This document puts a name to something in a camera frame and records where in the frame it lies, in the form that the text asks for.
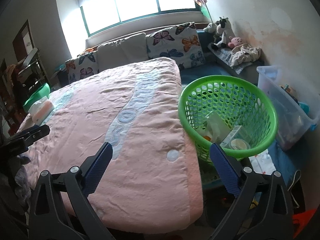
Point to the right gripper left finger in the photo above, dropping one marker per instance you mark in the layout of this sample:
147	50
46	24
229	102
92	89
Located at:
48	217

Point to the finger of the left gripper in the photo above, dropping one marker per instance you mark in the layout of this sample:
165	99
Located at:
20	142

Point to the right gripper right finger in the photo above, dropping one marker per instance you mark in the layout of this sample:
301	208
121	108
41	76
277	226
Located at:
273	216

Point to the pink tissue pack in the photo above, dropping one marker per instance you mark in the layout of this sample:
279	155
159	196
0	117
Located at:
40	109

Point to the green fabric bin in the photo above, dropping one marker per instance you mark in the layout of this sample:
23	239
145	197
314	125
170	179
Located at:
43	91

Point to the dark shelf rack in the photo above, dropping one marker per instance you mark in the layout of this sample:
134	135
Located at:
18	83

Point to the pink blanket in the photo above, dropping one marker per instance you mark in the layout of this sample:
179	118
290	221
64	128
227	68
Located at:
152	184

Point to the clear plastic cup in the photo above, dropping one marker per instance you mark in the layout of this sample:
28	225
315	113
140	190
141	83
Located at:
214	128

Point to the green mesh basket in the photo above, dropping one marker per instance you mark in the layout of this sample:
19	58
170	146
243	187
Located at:
236	102

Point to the clear storage box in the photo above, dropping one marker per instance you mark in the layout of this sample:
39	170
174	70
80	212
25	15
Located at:
295	100

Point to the left butterfly pillow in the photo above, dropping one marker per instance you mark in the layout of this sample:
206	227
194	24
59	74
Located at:
82	67

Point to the butterfly pillow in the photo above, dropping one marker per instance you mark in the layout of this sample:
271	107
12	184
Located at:
82	67
178	42

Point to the grey middle pillow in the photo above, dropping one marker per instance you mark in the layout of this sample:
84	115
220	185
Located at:
123	51

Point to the crumpled patterned cloth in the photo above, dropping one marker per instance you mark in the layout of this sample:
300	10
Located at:
244	53

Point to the green framed window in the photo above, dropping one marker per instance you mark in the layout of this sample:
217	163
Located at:
99	15

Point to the pink plush toy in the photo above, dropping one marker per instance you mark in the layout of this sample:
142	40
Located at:
234	42

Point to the cow plush toy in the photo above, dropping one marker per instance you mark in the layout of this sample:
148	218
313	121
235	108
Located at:
224	29

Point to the right butterfly pillow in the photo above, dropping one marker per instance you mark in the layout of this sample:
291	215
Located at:
178	42

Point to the grey plush toy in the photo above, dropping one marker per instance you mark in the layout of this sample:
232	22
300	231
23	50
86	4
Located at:
210	28

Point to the colourful pinwheel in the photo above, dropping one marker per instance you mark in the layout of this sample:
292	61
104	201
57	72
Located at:
204	9

